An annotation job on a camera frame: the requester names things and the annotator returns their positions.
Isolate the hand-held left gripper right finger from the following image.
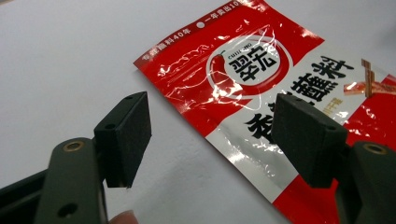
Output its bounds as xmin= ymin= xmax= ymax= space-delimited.
xmin=270 ymin=93 xmax=396 ymax=224

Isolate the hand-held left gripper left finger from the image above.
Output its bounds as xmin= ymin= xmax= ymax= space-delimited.
xmin=33 ymin=91 xmax=152 ymax=224

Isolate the red and white seasoning packet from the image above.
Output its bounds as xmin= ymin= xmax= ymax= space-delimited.
xmin=133 ymin=0 xmax=396 ymax=224

